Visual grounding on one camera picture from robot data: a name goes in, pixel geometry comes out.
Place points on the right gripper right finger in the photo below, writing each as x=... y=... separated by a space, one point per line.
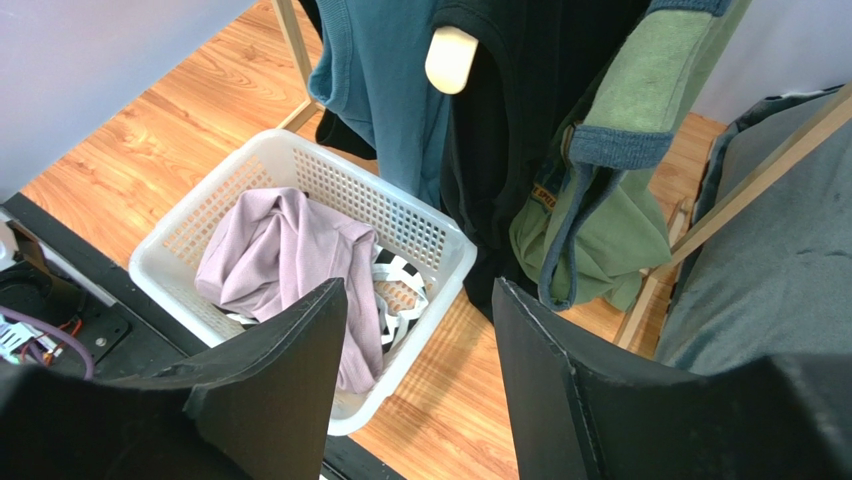
x=581 y=407

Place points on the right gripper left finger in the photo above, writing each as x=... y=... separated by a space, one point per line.
x=254 y=407

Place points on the mauve tank top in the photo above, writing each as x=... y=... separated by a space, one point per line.
x=274 y=246

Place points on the black white striped tank top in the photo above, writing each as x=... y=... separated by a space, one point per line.
x=385 y=294

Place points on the olive green tank top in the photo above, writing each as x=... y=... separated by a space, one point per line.
x=612 y=200

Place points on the blue tank top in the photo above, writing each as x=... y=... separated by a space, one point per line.
x=372 y=75

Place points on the light wooden hanger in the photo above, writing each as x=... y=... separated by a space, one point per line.
x=449 y=59

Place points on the white plastic basket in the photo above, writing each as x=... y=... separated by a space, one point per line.
x=165 y=263

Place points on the grey fleece blanket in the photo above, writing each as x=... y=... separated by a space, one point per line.
x=776 y=279

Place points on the wooden clothes rack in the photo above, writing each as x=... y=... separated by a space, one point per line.
x=791 y=152

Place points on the black garment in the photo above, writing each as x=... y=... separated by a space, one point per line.
x=534 y=61

